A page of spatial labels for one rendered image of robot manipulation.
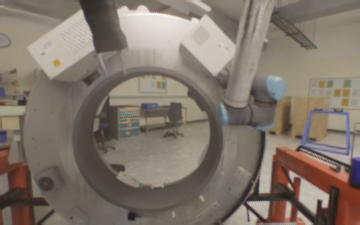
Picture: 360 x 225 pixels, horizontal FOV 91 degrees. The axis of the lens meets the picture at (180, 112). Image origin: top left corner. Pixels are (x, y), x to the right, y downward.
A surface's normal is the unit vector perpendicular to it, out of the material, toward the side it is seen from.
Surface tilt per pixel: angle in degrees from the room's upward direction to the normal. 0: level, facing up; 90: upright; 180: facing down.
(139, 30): 90
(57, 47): 90
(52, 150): 90
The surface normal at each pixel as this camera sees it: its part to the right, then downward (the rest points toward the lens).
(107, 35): -0.12, 0.44
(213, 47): 0.07, 0.11
